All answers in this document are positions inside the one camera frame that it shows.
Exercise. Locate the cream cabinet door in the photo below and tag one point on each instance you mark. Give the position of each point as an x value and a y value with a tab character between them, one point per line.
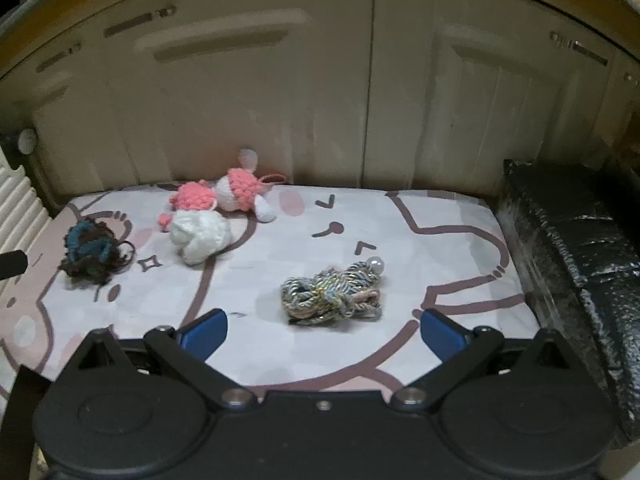
622	105
65	125
475	110
240	100

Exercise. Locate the pink white crochet bunny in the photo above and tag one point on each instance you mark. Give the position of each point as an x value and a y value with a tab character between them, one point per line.
245	190

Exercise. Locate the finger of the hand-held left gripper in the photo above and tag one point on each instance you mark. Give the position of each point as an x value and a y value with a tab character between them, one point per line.
12	264

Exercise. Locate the white yarn ball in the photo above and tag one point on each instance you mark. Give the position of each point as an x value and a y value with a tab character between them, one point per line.
200	235

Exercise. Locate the blue brown crochet scrunchie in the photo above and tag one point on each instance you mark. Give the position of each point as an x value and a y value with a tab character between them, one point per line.
92	252

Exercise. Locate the cartoon bear printed blanket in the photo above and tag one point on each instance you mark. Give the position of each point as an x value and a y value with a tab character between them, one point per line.
310	240

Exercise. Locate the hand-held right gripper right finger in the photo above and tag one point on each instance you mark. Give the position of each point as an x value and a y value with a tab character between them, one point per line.
442	335

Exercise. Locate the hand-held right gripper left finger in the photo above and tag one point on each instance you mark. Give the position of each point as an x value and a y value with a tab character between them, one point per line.
202	335

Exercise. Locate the black plastic-wrapped case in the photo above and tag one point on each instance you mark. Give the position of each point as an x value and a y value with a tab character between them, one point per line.
575	240

